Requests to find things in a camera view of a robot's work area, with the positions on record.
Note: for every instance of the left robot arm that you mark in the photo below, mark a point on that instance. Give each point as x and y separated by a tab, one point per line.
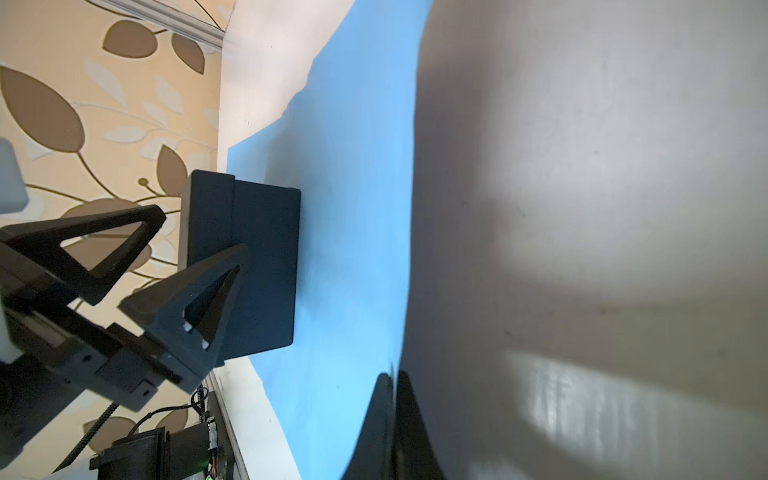
158	453

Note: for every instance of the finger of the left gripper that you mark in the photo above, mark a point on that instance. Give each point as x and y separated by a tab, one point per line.
41	243
188	314

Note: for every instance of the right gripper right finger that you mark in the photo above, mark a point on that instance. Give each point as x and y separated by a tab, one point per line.
413	456

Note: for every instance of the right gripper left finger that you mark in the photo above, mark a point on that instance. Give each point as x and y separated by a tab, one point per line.
372	455

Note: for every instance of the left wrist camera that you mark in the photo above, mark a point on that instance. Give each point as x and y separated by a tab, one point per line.
14	196

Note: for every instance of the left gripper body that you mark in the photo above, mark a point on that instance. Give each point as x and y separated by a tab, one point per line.
62	353

